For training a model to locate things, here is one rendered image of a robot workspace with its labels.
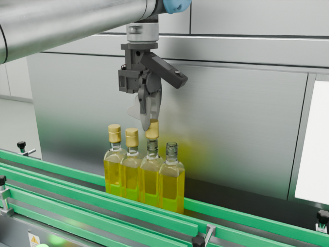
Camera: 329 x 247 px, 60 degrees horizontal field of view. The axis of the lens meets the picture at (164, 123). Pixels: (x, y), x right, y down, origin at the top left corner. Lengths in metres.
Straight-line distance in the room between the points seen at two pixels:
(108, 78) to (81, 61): 0.12
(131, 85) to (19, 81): 5.46
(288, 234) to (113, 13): 0.64
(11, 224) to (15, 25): 0.77
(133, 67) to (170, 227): 0.41
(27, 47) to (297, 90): 0.59
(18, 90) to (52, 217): 5.37
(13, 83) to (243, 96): 5.72
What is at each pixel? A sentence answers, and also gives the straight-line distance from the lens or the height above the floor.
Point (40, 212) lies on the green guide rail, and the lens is 0.93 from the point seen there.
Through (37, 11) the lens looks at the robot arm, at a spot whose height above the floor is 1.44.
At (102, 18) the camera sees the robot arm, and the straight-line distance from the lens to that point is 0.40.
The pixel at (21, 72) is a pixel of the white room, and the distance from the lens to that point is 6.01.
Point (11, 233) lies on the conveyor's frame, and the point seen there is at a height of 0.82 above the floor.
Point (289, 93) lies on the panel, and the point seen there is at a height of 1.27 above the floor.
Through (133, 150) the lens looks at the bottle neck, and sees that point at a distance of 0.77.
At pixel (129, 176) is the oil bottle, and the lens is 0.79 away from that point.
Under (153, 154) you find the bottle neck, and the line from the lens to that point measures 0.75.
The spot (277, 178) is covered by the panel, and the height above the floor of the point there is 1.04.
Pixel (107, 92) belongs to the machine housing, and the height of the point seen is 1.21.
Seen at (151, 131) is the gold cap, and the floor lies 1.17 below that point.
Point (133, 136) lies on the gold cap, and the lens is 0.75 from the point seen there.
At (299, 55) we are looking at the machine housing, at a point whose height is 1.36.
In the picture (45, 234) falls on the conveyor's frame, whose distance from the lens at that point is 0.93.
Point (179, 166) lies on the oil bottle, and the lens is 0.73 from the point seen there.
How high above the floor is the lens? 1.43
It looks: 19 degrees down
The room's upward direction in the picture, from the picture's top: straight up
